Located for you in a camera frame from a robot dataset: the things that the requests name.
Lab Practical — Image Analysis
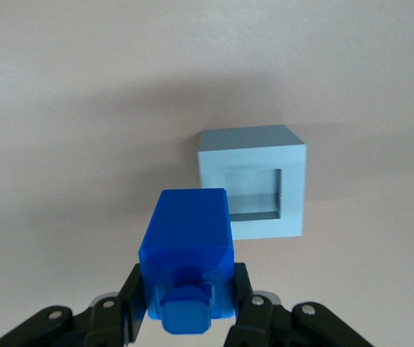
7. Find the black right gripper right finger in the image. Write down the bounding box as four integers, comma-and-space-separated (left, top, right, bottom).
224, 262, 376, 347

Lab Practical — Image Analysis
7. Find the gray square-hole base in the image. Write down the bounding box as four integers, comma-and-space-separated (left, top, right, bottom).
196, 124, 308, 242

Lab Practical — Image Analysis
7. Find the blue plastic part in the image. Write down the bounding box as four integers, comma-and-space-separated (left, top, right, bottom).
138, 187, 236, 335

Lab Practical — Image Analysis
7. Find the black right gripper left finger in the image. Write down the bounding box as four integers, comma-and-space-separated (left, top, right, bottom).
0, 263, 148, 347

